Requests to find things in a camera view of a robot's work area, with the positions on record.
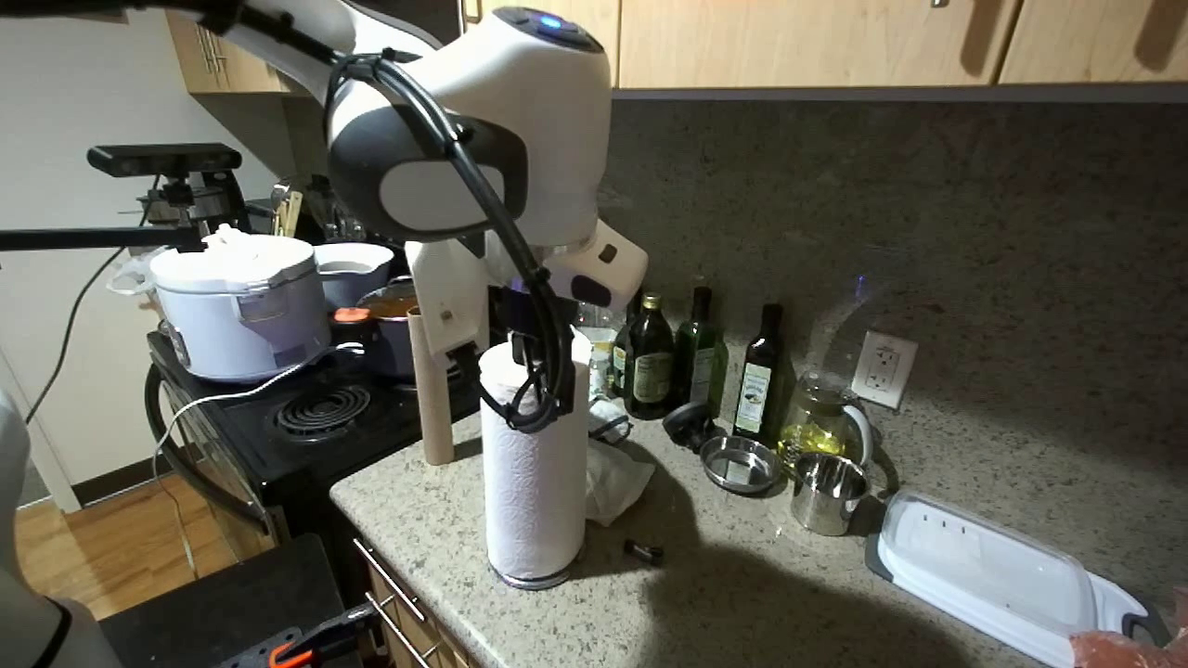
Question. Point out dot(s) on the black camera stand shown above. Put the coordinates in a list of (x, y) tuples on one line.
[(187, 200)]

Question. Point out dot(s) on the white plastic tray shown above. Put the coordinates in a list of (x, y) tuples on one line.
[(1005, 576)]

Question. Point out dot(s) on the black electric stove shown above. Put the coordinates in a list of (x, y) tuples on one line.
[(374, 428)]

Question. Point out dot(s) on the crumpled white paper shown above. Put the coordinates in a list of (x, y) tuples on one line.
[(619, 476)]

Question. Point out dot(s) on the green glass bottle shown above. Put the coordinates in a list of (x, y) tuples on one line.
[(703, 359)]

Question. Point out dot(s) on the white wall outlet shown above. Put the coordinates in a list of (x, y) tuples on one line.
[(886, 369)]

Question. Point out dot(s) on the wooden upper cabinets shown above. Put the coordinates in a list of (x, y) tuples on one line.
[(804, 43)]

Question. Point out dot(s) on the black stereo camera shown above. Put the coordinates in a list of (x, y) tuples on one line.
[(160, 158)]

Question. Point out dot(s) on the dark bottle white label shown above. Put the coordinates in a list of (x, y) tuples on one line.
[(760, 385)]

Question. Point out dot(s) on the white bowl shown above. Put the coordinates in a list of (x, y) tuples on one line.
[(353, 264)]

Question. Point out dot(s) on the white paper towel roll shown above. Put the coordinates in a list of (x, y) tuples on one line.
[(531, 495)]

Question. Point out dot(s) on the wooden base cabinet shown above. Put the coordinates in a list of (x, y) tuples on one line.
[(419, 645)]

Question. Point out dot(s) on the olive oil bottle gold cap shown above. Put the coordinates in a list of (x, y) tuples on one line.
[(651, 367)]

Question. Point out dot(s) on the black bin orange clamps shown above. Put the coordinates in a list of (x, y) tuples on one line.
[(208, 613)]

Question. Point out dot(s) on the stainless steel cup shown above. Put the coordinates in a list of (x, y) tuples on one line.
[(830, 495)]

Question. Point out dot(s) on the white rice cooker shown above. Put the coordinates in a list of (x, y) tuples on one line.
[(235, 309)]

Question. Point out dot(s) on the brown cardboard core tube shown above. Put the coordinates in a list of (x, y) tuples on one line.
[(431, 394)]

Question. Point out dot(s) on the wooden knife block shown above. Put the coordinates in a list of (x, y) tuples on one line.
[(287, 208)]

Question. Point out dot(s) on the stainless steel bowl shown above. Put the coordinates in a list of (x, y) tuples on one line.
[(740, 469)]

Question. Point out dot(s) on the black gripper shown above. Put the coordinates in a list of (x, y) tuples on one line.
[(526, 326)]

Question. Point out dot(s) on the glass oil cruet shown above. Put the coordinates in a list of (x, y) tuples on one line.
[(830, 420)]

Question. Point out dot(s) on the orange lidded pot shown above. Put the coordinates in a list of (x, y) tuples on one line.
[(392, 336)]

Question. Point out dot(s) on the clear plastic bottle blue cap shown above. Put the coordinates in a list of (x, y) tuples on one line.
[(598, 367)]

